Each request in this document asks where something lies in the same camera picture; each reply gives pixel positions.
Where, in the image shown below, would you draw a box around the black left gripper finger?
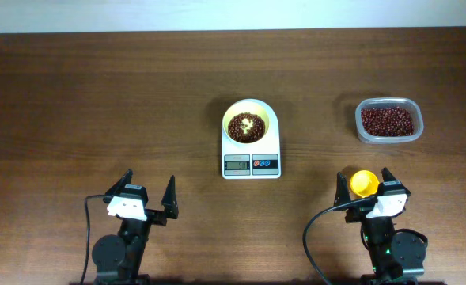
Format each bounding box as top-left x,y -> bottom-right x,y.
104,169 -> 133,198
161,175 -> 179,219

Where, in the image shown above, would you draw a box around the yellow plastic measuring scoop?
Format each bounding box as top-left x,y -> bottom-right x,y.
350,170 -> 380,198

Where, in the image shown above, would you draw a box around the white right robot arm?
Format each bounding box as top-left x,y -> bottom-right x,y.
157,165 -> 398,284

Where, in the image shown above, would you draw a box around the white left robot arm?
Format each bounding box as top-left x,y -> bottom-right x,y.
85,169 -> 179,284

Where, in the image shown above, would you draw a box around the white digital kitchen scale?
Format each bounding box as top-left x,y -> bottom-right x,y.
221,101 -> 282,180

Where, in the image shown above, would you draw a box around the red beans in bowl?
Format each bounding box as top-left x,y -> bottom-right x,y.
227,112 -> 266,143

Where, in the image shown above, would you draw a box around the yellow plastic bowl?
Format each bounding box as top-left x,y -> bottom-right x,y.
222,99 -> 270,144

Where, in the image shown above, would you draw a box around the clear plastic bean container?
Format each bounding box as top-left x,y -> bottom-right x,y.
355,97 -> 424,144

